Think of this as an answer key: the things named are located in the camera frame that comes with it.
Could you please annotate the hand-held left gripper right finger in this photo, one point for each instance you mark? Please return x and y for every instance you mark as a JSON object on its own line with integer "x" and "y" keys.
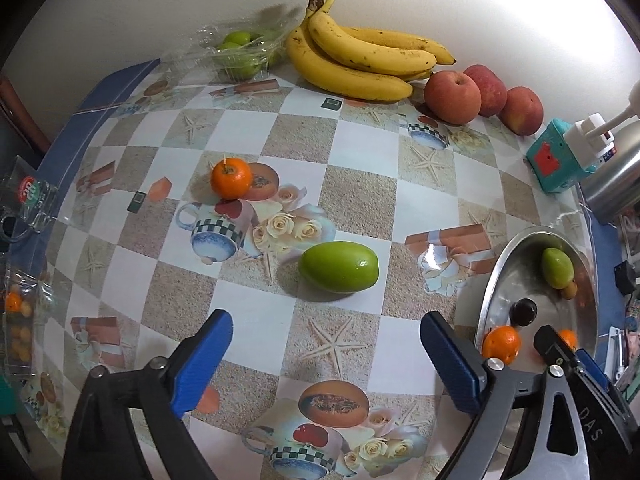
{"x": 450, "y": 360}

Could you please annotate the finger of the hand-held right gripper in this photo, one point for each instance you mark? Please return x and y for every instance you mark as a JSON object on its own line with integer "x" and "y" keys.
{"x": 592, "y": 369}
{"x": 550, "y": 345}

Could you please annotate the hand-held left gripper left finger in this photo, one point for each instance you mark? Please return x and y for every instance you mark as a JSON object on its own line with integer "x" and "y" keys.
{"x": 200, "y": 360}

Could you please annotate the dark purple plum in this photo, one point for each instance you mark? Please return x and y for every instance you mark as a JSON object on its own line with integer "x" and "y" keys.
{"x": 523, "y": 311}

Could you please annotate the brown longan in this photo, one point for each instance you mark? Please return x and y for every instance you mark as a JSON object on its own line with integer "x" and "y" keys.
{"x": 569, "y": 290}

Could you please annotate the stainless steel plate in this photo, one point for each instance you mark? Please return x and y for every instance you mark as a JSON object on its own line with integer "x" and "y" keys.
{"x": 530, "y": 270}

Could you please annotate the small green mango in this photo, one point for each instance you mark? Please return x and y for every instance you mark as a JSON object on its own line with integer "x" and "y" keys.
{"x": 556, "y": 267}

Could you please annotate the small black box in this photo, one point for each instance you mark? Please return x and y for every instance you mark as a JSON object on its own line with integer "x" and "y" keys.
{"x": 626, "y": 277}

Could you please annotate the large green mango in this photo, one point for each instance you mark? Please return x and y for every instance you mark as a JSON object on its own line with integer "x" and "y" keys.
{"x": 339, "y": 266}

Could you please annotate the silver kettle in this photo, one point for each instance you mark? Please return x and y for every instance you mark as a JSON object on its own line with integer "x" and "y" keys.
{"x": 617, "y": 180}

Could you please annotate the bunch of yellowish longans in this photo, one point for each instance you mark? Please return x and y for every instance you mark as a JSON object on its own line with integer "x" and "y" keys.
{"x": 21, "y": 340}

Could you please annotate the clear plastic bag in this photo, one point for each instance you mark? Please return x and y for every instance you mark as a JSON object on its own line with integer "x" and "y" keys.
{"x": 35, "y": 280}

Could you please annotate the orange tangerine with stem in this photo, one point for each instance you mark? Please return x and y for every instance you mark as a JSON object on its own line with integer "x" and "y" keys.
{"x": 231, "y": 178}

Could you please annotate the teal box with red label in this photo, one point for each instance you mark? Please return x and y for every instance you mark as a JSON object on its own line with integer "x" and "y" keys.
{"x": 555, "y": 157}

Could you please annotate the white power adapter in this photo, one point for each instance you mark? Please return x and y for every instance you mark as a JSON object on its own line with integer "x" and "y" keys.
{"x": 592, "y": 130}

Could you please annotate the red apple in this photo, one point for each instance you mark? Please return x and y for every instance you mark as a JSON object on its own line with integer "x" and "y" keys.
{"x": 492, "y": 90}
{"x": 452, "y": 97}
{"x": 522, "y": 110}

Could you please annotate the clear plastic container with label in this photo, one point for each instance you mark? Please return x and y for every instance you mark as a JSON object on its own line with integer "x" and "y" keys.
{"x": 30, "y": 195}

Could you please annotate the small green fruit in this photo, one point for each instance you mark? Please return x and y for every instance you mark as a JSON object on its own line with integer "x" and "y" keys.
{"x": 236, "y": 37}
{"x": 242, "y": 62}

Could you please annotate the brown wooden chair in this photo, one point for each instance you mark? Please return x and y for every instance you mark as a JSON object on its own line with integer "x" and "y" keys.
{"x": 20, "y": 115}

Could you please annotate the yellow banana bunch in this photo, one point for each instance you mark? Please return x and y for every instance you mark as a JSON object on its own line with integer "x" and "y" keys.
{"x": 360, "y": 60}

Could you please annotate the clear plastic clamshell container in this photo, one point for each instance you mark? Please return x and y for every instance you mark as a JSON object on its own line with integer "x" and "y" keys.
{"x": 200, "y": 45}

